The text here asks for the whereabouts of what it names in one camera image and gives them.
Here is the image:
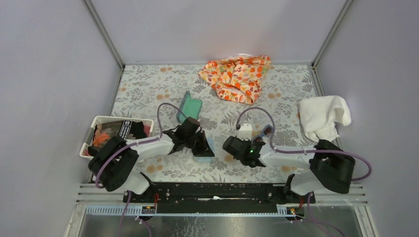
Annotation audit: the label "light blue cleaning cloth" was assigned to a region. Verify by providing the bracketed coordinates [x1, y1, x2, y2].
[193, 137, 215, 163]

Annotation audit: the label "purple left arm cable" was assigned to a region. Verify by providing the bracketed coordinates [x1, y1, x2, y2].
[95, 102, 189, 237]

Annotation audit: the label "white perforated plastic basket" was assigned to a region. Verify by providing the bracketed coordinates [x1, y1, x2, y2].
[80, 116, 154, 160]

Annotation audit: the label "dark blue glasses case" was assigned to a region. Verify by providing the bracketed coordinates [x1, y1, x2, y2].
[176, 91, 203, 123]

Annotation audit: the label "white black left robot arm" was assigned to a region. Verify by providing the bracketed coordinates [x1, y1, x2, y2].
[88, 117, 214, 203]

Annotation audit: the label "aluminium frame profile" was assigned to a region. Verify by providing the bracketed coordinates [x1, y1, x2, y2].
[64, 184, 378, 237]

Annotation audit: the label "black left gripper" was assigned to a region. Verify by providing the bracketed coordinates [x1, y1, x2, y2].
[185, 131, 215, 158]

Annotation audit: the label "white towel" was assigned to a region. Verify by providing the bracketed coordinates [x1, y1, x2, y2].
[299, 96, 352, 142]

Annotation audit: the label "blue frame sunglasses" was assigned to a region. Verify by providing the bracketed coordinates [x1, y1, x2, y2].
[251, 124, 273, 142]

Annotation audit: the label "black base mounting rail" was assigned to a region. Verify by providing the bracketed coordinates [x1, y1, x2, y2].
[123, 182, 315, 214]

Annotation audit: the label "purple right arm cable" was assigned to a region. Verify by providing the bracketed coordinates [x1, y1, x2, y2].
[236, 107, 373, 237]

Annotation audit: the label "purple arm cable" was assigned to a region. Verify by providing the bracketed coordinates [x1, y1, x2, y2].
[236, 107, 373, 237]
[95, 102, 189, 237]

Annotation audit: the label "orange floral fabric bag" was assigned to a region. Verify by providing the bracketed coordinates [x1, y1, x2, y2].
[198, 54, 271, 105]

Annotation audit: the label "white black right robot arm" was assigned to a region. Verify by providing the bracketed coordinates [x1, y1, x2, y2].
[222, 136, 355, 203]

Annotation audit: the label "floral grey tablecloth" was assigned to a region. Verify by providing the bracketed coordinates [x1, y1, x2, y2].
[111, 64, 316, 183]

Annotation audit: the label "black pouch in basket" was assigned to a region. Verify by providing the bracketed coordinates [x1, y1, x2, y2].
[87, 120, 148, 156]

